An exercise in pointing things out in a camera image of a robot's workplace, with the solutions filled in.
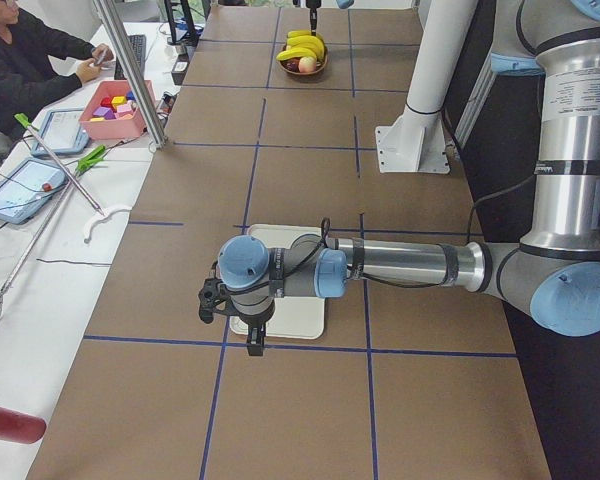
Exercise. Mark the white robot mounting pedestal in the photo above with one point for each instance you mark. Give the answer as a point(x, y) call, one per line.
point(415, 142)

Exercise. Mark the blue tablet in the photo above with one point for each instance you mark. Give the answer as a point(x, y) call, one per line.
point(27, 189)
point(62, 131)

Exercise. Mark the blue tablet far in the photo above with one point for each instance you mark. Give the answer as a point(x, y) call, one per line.
point(62, 131)

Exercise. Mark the dark red apple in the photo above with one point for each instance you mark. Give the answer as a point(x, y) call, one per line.
point(292, 64)

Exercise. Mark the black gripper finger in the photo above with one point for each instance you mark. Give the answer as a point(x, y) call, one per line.
point(313, 19)

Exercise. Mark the long metal reacher grabber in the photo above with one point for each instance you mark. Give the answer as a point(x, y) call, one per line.
point(6, 286)

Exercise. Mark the blue tablet near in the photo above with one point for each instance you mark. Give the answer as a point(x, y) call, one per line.
point(27, 189)

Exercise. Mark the green handled reacher grabber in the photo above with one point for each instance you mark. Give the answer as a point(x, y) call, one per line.
point(24, 121)

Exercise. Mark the pink box of blocks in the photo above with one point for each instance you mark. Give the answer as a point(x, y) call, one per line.
point(113, 113)

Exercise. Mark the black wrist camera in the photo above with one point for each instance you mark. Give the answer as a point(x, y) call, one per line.
point(213, 299)

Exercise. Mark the brown wicker fruit basket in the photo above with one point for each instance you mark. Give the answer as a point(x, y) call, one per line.
point(321, 66)

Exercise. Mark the person in black jacket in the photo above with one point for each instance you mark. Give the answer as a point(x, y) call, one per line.
point(40, 65)

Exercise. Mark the red bottle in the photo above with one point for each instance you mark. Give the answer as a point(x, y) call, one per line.
point(20, 428)

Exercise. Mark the white bear serving tray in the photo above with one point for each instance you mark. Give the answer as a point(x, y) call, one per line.
point(291, 317)

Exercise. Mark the aluminium frame post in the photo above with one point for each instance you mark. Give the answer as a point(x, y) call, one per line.
point(142, 89)

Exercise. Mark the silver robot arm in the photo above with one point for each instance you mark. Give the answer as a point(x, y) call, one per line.
point(341, 4)
point(552, 273)

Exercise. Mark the yellow banana moved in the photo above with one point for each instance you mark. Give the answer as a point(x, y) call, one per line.
point(304, 32)
point(312, 42)
point(297, 52)

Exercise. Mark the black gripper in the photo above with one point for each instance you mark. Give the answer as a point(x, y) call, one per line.
point(254, 323)

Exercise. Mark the white hook part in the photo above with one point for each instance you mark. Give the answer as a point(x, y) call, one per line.
point(102, 217)

